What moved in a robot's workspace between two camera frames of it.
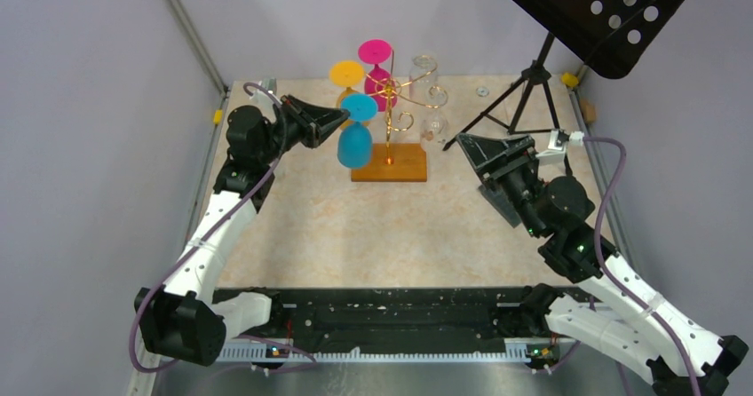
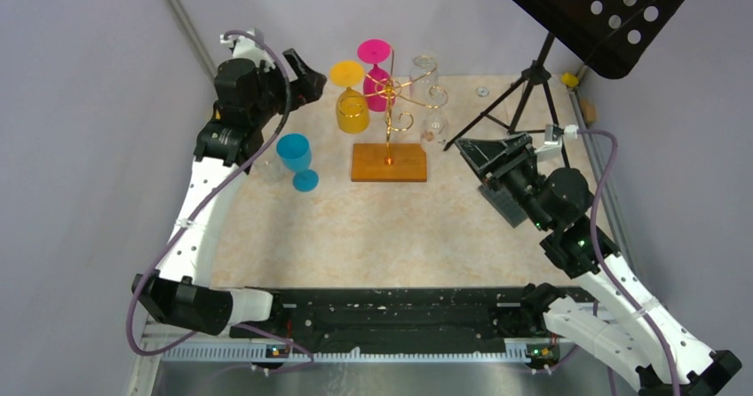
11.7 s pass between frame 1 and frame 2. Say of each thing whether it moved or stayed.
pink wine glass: stayed
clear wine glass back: stayed
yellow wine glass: stayed
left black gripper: moved
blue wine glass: moved
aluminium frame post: stayed
